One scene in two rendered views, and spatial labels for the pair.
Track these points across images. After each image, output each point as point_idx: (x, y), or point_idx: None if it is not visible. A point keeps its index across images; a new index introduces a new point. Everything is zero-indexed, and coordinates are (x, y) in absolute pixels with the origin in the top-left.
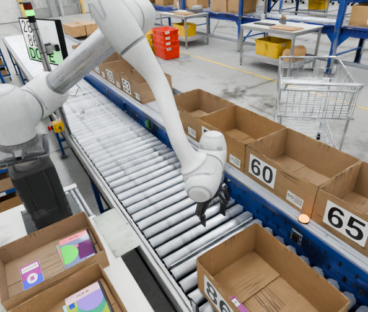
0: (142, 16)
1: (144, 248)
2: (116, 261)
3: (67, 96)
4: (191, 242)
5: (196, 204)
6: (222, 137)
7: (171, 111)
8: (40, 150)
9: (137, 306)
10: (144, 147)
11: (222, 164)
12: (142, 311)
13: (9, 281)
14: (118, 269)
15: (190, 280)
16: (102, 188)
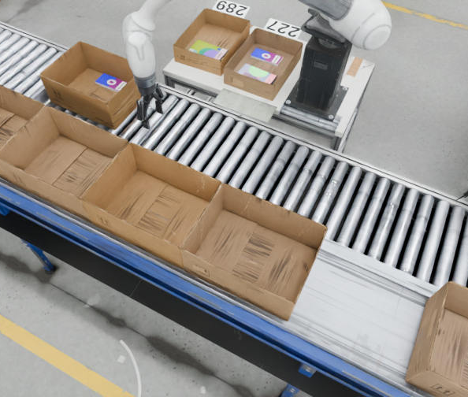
0: None
1: (208, 102)
2: (221, 87)
3: (331, 23)
4: (183, 151)
5: (187, 155)
6: (127, 38)
7: None
8: (308, 22)
9: (183, 71)
10: (328, 227)
11: (125, 43)
12: (178, 70)
13: (280, 51)
14: (214, 83)
15: (157, 94)
16: (306, 139)
